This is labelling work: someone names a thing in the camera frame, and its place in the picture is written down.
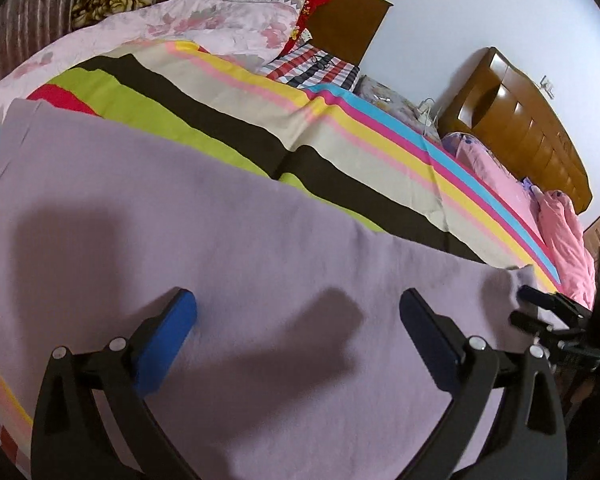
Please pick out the pink floral quilt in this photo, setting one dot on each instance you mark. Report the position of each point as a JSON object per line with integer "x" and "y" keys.
{"x": 145, "y": 25}

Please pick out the pink crumpled quilt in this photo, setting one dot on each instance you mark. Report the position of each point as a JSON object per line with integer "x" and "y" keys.
{"x": 567, "y": 240}

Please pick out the white power strip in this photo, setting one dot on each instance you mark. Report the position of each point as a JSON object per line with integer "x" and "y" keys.
{"x": 427, "y": 115}

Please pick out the floral striped curtain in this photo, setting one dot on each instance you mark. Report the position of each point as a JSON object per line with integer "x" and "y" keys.
{"x": 35, "y": 15}

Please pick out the plaid bed sheet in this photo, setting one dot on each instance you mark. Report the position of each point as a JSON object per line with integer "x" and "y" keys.
{"x": 312, "y": 67}

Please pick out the glossy brown wooden headboard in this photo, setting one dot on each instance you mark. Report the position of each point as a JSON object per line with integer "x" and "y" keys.
{"x": 530, "y": 125}

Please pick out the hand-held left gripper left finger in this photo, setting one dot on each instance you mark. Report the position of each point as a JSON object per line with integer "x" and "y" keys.
{"x": 167, "y": 350}

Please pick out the tiger print blanket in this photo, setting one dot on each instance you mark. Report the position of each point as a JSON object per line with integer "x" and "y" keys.
{"x": 107, "y": 2}

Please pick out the pink bed sheet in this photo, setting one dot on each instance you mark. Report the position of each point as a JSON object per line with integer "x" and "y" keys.
{"x": 485, "y": 175}

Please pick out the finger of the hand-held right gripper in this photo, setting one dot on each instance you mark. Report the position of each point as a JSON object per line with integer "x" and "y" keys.
{"x": 555, "y": 302}
{"x": 532, "y": 322}

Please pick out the white wall socket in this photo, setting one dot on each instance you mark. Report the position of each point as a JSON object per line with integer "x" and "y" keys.
{"x": 547, "y": 85}

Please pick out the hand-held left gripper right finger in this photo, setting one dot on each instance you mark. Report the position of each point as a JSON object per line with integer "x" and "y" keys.
{"x": 430, "y": 345}

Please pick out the purple pants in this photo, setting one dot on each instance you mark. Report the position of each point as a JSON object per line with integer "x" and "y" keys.
{"x": 230, "y": 260}

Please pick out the dark wooden headboard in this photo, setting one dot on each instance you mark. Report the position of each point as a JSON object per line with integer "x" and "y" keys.
{"x": 352, "y": 20}

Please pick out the red floral pillow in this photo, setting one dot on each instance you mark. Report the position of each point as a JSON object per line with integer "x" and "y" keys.
{"x": 312, "y": 2}

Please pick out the colourful striped bed sheet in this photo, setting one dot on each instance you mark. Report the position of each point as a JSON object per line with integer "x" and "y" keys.
{"x": 290, "y": 125}

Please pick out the nightstand with floral cover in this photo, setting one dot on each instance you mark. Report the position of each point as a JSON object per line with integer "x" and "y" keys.
{"x": 390, "y": 95}

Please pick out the small purple cloth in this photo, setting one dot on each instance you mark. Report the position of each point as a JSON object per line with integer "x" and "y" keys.
{"x": 529, "y": 185}

